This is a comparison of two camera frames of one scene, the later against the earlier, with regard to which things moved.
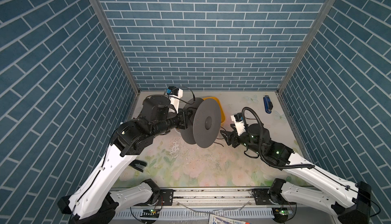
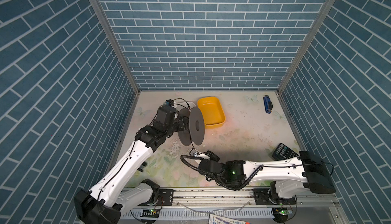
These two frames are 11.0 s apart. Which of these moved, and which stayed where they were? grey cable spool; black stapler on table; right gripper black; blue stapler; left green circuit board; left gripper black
Moved: grey cable spool; right gripper black
Stayed: black stapler on table; left gripper black; left green circuit board; blue stapler
